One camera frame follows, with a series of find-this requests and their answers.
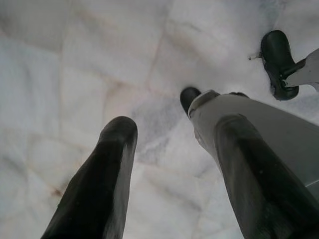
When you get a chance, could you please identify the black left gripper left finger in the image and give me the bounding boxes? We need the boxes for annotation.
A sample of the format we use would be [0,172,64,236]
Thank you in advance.
[40,116,139,239]

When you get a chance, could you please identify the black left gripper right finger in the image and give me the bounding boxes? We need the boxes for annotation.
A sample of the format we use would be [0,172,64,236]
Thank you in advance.
[215,114,319,239]

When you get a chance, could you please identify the grey robot left leg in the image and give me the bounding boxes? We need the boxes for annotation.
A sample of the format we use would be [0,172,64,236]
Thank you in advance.
[187,90,319,200]

